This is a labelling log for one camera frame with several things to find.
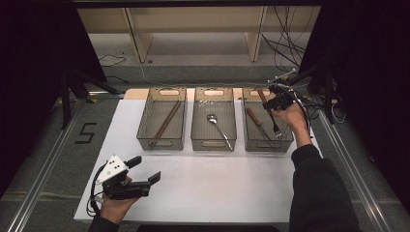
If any short silver floor rail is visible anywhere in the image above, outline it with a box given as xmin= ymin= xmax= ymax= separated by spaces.
xmin=86 ymin=91 xmax=126 ymax=99

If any black floor cable loop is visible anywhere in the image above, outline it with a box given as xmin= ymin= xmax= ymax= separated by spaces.
xmin=98 ymin=53 xmax=128 ymax=68

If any aluminium floor rail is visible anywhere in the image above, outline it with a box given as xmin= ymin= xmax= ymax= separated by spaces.
xmin=6 ymin=96 xmax=91 ymax=232
xmin=317 ymin=109 xmax=393 ymax=232

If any black cable bundle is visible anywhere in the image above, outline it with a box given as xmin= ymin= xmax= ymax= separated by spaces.
xmin=260 ymin=6 xmax=315 ymax=75

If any white power plug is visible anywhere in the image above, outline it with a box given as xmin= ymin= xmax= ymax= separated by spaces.
xmin=330 ymin=98 xmax=347 ymax=125

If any translucent grey plastic bin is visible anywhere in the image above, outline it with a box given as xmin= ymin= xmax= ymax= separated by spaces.
xmin=135 ymin=86 xmax=189 ymax=152
xmin=190 ymin=86 xmax=238 ymax=153
xmin=241 ymin=87 xmax=295 ymax=154

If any person's left hand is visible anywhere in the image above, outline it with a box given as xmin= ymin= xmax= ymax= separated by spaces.
xmin=100 ymin=175 xmax=140 ymax=225

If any black metal stand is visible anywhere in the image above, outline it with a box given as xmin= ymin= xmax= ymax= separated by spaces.
xmin=288 ymin=61 xmax=337 ymax=125
xmin=59 ymin=69 xmax=122 ymax=130

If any black curtain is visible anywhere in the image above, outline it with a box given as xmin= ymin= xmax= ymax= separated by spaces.
xmin=299 ymin=0 xmax=410 ymax=214
xmin=0 ymin=0 xmax=107 ymax=197

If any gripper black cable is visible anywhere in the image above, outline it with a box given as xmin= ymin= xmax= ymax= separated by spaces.
xmin=86 ymin=163 xmax=107 ymax=218
xmin=283 ymin=84 xmax=314 ymax=139

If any silver metal spoon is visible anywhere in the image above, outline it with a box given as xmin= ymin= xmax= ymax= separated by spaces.
xmin=206 ymin=113 xmax=234 ymax=152

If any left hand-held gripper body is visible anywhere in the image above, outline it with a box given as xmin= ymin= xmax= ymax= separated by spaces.
xmin=95 ymin=155 xmax=152 ymax=201

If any person's right hand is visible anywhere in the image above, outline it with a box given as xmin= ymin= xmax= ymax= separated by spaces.
xmin=274 ymin=101 xmax=308 ymax=132

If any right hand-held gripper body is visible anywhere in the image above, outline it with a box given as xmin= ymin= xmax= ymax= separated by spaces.
xmin=262 ymin=68 xmax=298 ymax=111

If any wooden handled knife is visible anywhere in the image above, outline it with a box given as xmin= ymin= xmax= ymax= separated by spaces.
xmin=246 ymin=106 xmax=273 ymax=142

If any light wooden furniture frame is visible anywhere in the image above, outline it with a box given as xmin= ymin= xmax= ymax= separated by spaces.
xmin=76 ymin=6 xmax=322 ymax=64

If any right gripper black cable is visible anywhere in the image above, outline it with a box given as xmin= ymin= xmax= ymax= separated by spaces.
xmin=283 ymin=84 xmax=314 ymax=139

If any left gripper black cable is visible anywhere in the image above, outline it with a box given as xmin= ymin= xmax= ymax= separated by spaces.
xmin=86 ymin=163 xmax=107 ymax=218

